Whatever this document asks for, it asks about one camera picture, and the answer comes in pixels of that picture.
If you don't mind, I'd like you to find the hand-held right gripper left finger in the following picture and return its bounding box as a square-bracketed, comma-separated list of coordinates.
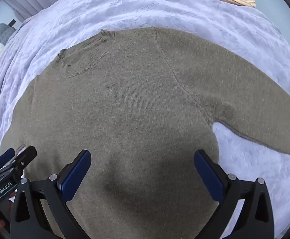
[10, 149, 92, 239]

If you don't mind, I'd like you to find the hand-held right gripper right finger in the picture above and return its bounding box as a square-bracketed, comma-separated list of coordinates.
[194, 149, 275, 239]

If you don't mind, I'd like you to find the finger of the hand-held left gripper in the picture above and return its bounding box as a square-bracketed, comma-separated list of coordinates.
[0, 148, 16, 170]
[1, 146, 37, 178]

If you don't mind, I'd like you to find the olive knit sweater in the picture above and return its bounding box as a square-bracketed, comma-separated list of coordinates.
[4, 26, 290, 239]

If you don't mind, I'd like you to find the pale curtain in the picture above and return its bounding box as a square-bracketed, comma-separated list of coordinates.
[0, 0, 51, 26]

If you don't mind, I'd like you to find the lavender textured blanket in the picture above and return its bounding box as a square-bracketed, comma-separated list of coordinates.
[0, 0, 290, 234]

